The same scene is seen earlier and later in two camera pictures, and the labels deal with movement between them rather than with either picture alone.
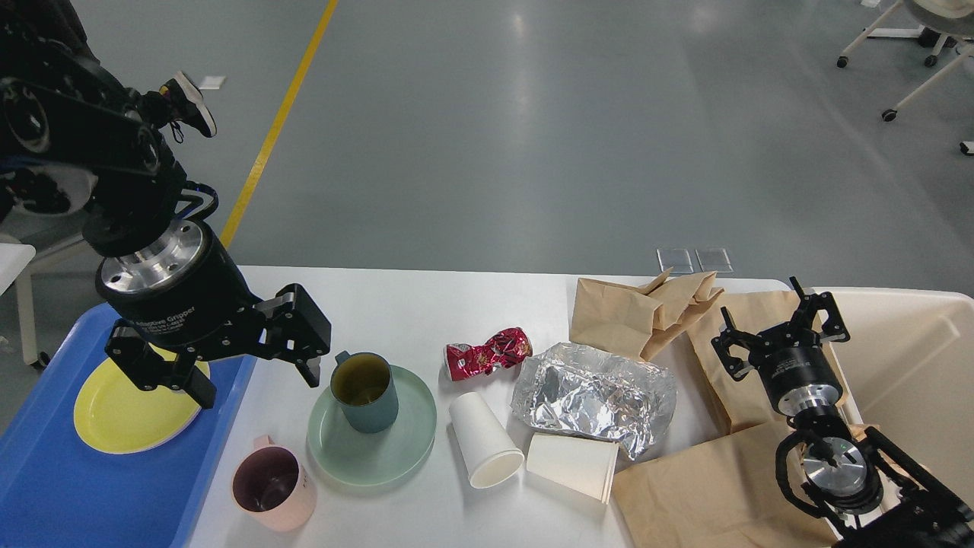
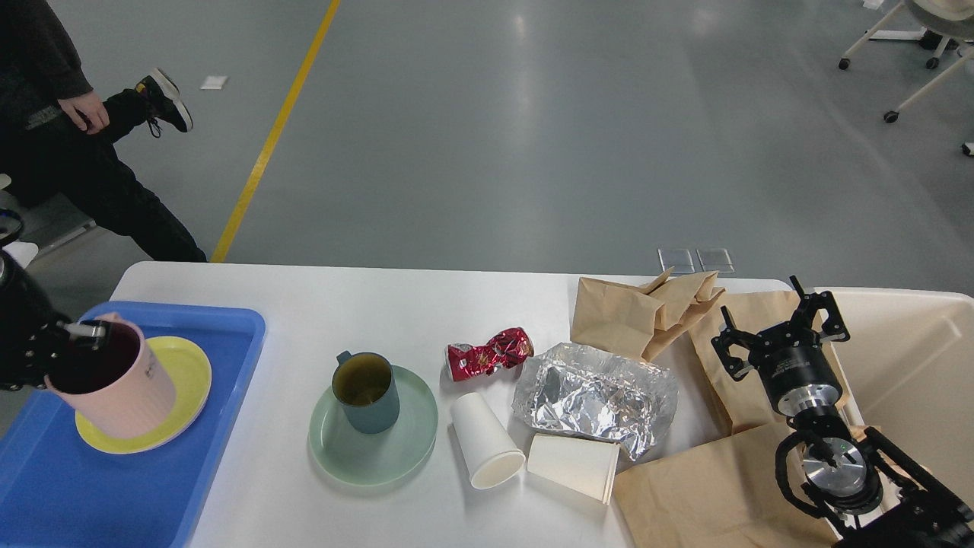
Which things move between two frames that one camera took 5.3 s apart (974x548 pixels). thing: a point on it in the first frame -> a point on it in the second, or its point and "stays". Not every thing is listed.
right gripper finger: [835, 329] stays
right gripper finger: [729, 337] stays
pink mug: [273, 488] -> [119, 387]
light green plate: [367, 458] stays
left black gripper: [184, 291] -> [28, 324]
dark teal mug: [362, 383] stays
